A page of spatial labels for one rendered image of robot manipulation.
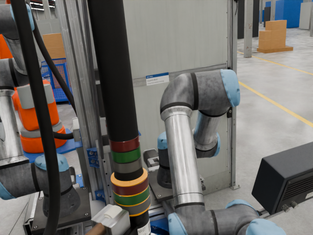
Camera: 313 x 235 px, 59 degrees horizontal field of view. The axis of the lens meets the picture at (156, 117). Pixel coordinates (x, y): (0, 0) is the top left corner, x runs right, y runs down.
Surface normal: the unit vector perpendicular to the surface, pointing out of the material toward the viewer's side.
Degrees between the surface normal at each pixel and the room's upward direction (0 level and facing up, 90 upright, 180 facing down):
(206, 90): 76
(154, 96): 91
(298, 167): 15
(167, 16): 91
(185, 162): 41
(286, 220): 0
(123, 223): 90
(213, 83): 56
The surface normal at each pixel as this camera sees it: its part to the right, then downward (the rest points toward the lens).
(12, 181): 0.30, -0.13
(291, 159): 0.02, -0.83
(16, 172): 0.55, -0.18
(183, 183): -0.29, -0.45
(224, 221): -0.05, -0.55
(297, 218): -0.09, -0.94
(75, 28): 0.28, 0.30
